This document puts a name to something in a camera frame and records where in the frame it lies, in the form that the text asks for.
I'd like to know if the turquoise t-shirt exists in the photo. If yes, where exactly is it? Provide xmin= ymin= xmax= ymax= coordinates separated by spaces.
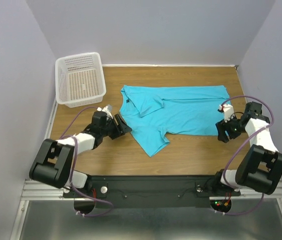
xmin=120 ymin=85 xmax=229 ymax=157

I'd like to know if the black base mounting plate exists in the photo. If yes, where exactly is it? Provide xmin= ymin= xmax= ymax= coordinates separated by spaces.
xmin=63 ymin=175 xmax=241 ymax=210

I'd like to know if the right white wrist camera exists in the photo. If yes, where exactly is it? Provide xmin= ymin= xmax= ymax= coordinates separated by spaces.
xmin=218 ymin=103 xmax=235 ymax=123

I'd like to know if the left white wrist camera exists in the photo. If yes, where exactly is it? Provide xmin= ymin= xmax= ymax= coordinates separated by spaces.
xmin=97 ymin=104 xmax=113 ymax=118

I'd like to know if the white perforated plastic basket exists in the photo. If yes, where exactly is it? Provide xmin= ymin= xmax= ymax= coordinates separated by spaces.
xmin=55 ymin=52 xmax=106 ymax=108

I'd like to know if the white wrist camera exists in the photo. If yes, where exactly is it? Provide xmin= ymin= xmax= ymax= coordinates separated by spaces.
xmin=97 ymin=104 xmax=113 ymax=118
xmin=218 ymin=103 xmax=235 ymax=123

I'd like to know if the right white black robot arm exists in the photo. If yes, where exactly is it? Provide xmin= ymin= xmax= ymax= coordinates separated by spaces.
xmin=211 ymin=101 xmax=282 ymax=195

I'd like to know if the aluminium extrusion frame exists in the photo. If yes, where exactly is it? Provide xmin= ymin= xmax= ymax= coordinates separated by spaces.
xmin=10 ymin=99 xmax=282 ymax=240

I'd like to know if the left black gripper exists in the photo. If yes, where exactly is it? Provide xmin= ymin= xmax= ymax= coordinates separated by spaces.
xmin=101 ymin=113 xmax=132 ymax=140

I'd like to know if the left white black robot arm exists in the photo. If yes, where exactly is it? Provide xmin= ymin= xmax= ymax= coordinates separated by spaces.
xmin=29 ymin=110 xmax=132 ymax=197

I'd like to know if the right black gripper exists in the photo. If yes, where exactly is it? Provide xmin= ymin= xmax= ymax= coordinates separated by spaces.
xmin=215 ymin=112 xmax=246 ymax=143

